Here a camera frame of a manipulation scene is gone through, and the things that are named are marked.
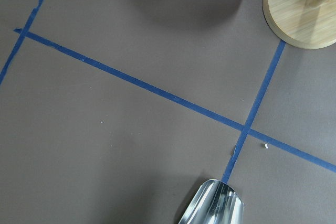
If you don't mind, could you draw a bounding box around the metal ice scoop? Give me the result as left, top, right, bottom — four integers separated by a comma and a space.
179, 179, 244, 224

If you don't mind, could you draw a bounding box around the wooden paper towel stand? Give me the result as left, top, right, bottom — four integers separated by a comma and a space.
262, 0, 335, 49

